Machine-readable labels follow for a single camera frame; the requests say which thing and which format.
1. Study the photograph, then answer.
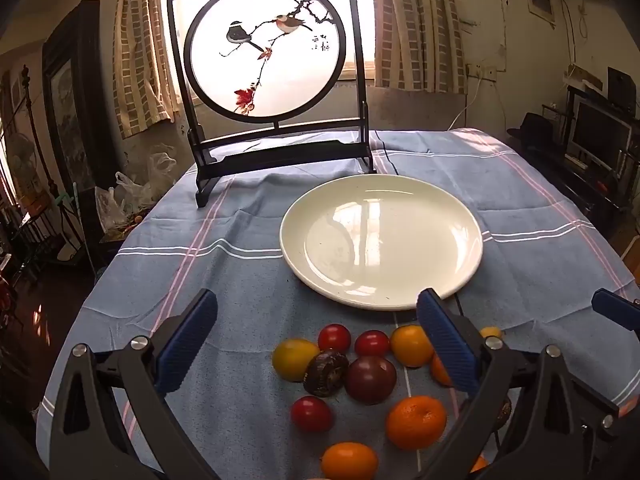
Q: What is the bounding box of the black desk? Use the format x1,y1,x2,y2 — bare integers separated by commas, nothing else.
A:
520,85,640,241

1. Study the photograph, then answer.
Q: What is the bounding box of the dark purple tomato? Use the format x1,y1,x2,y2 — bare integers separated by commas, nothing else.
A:
343,355,398,406

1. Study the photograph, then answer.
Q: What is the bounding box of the black speaker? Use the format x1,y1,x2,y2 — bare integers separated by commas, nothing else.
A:
606,66,638,111

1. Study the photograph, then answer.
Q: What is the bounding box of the small orange mandarin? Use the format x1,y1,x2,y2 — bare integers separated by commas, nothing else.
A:
430,352,455,388

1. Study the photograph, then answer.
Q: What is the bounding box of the dark framed painting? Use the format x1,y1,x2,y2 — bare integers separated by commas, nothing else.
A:
41,0,118,196

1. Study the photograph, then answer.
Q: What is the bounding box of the blue striped tablecloth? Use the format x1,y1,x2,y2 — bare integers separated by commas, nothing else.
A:
35,127,640,480

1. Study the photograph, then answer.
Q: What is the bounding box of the wall vent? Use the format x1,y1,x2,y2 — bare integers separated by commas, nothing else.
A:
524,0,557,26

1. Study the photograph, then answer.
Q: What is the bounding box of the white plate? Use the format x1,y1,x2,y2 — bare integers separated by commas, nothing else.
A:
279,175,485,312

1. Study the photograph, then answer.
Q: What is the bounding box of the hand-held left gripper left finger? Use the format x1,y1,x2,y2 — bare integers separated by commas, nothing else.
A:
50,288,221,480

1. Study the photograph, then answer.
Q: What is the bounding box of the bird painting table screen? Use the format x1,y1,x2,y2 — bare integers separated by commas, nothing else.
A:
166,0,377,209

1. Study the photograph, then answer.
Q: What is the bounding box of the white plastic bag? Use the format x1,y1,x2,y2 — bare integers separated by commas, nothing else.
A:
95,171,151,233
147,142,178,196

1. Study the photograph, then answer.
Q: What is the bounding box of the computer monitor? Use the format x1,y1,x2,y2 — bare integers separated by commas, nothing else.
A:
565,97,633,173

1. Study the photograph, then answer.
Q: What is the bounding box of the yellow tomato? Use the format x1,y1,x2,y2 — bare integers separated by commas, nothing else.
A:
272,338,321,383

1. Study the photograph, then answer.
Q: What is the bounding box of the red cherry tomato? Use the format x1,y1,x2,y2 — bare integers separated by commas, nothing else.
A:
290,395,335,434
318,323,352,354
354,329,391,358

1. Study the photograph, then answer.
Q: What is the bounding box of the large orange mandarin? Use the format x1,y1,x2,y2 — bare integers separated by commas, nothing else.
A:
384,395,448,451

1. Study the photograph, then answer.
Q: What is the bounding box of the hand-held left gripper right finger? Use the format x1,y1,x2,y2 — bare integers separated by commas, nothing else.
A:
416,287,621,480

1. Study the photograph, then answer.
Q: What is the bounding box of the brick pattern curtain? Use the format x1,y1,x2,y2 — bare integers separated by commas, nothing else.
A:
112,0,181,138
382,0,468,95

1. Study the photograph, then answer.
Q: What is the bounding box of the dark brown water chestnut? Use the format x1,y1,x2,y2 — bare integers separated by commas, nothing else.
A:
492,395,513,431
303,349,350,397

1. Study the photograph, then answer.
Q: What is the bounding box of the black hat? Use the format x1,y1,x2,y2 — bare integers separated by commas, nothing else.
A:
506,112,556,143

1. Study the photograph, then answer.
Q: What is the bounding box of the white cable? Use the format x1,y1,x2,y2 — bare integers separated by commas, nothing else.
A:
447,77,483,131

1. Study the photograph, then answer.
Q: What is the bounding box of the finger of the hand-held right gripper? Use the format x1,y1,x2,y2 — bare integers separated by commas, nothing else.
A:
591,288,640,333

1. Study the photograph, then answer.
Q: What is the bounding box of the orange tomato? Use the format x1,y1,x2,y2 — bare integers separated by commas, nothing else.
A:
390,324,435,368
320,441,379,480

